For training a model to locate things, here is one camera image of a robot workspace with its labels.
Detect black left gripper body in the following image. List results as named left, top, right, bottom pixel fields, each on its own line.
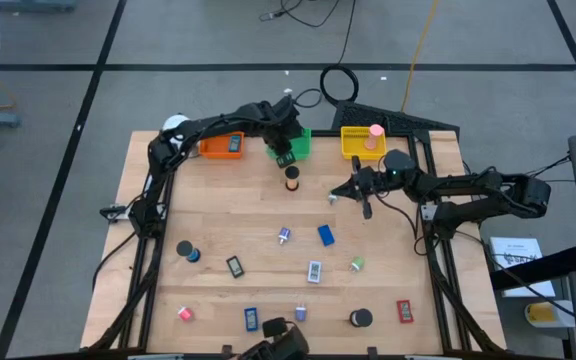
left=266, top=97, right=304, bottom=154

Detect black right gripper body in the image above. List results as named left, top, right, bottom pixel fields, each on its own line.
left=351, top=155, right=387, bottom=220

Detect orange spool with black cap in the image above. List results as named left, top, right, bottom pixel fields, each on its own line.
left=283, top=165, right=302, bottom=193

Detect pink spool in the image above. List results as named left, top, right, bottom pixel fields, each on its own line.
left=364, top=123, right=386, bottom=151

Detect plain blue rectangular case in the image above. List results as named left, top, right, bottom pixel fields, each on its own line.
left=316, top=224, right=336, bottom=248

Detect black case with label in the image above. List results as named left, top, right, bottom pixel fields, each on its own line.
left=225, top=255, right=246, bottom=280

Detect green plastic basket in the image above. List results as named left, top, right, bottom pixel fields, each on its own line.
left=266, top=128, right=313, bottom=162

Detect yellow plastic basket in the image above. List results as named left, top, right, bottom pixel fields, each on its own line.
left=340, top=125, right=388, bottom=161

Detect black perforated panel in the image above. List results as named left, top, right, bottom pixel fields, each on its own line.
left=330, top=101, right=462, bottom=139

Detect orange plastic basket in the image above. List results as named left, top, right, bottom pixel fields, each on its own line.
left=198, top=127, right=245, bottom=160

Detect white mushroom-shaped table lamp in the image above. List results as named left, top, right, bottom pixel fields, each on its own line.
left=162, top=114, right=203, bottom=159

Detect dark spool with black cap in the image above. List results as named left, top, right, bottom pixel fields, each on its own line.
left=348, top=307, right=375, bottom=329

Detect red case with label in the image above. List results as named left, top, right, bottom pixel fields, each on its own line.
left=396, top=299, right=415, bottom=325

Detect blue spool with black cap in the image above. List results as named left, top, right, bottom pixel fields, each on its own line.
left=175, top=239, right=203, bottom=264

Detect white printed booklet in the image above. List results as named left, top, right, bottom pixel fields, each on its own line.
left=487, top=236, right=558, bottom=299

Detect blue case with label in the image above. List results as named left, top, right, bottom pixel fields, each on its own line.
left=243, top=306, right=260, bottom=333

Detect black bulky object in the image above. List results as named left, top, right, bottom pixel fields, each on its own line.
left=237, top=316, right=311, bottom=360

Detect black slanted bar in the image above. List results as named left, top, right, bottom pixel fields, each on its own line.
left=491, top=243, right=576, bottom=292

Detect yellow roll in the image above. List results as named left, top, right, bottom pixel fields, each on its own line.
left=524, top=301, right=576, bottom=330

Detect grey furniture foot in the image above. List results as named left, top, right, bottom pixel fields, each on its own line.
left=0, top=0, right=77, bottom=14

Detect black right camera cable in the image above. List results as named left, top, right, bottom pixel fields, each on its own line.
left=371, top=192, right=422, bottom=240

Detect black camera cable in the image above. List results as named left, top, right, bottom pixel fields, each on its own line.
left=371, top=192, right=422, bottom=240
left=291, top=88, right=323, bottom=109

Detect black aluminium table frame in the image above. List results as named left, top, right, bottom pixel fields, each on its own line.
left=81, top=128, right=508, bottom=360

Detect black left camera cable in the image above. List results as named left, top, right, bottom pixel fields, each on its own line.
left=291, top=88, right=323, bottom=109

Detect coiled black cable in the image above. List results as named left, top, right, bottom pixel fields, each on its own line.
left=319, top=64, right=361, bottom=106

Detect black right arm cable loop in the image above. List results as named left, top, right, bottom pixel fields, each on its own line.
left=410, top=233, right=442, bottom=258

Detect tangled black floor cable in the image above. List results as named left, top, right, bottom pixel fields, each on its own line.
left=259, top=0, right=343, bottom=30

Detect straight black cable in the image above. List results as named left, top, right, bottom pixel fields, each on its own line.
left=337, top=0, right=358, bottom=67

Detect yellow cable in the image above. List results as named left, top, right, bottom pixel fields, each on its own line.
left=400, top=0, right=442, bottom=114

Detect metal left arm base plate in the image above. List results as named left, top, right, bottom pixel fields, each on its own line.
left=100, top=203, right=134, bottom=221

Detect thin black cables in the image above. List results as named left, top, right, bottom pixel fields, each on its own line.
left=542, top=154, right=573, bottom=185

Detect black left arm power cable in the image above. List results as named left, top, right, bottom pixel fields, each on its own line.
left=91, top=232, right=138, bottom=291

